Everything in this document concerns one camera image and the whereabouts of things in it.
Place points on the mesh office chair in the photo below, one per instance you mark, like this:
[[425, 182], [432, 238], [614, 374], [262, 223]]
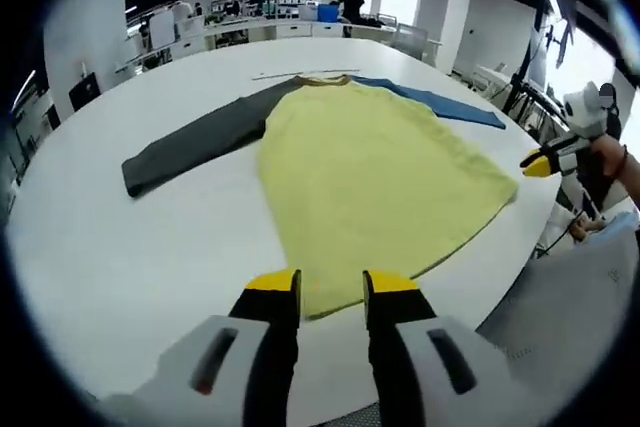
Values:
[[410, 41]]

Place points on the white desk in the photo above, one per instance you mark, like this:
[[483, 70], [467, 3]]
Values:
[[492, 79]]

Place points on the black metal rack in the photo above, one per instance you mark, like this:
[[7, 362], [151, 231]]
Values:
[[22, 142]]

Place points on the long white counter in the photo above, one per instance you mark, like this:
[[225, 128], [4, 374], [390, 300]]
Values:
[[260, 32]]

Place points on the person's right hand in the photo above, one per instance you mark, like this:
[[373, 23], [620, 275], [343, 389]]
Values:
[[609, 157]]

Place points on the yellow grey blue garment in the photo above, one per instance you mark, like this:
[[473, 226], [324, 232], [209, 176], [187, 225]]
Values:
[[375, 172]]

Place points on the person's grey clothing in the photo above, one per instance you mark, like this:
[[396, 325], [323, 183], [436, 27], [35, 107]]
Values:
[[570, 307]]

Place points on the black box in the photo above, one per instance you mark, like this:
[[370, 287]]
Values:
[[84, 92]]

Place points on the white board panel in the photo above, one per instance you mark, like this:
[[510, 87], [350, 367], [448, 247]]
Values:
[[162, 31]]

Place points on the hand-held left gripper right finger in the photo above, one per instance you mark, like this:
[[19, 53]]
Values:
[[415, 377]]

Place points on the black monitor stand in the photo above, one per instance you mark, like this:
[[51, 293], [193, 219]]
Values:
[[525, 62]]

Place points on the dark cloth pile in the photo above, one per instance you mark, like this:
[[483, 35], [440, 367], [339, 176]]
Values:
[[376, 22]]

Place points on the blue storage bin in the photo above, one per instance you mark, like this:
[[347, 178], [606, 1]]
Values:
[[328, 13]]

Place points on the white table power strip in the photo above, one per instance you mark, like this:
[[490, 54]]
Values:
[[277, 76]]

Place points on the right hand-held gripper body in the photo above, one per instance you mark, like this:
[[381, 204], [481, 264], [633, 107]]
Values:
[[587, 112]]

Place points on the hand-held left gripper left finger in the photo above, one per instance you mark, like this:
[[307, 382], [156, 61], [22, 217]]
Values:
[[170, 387]]

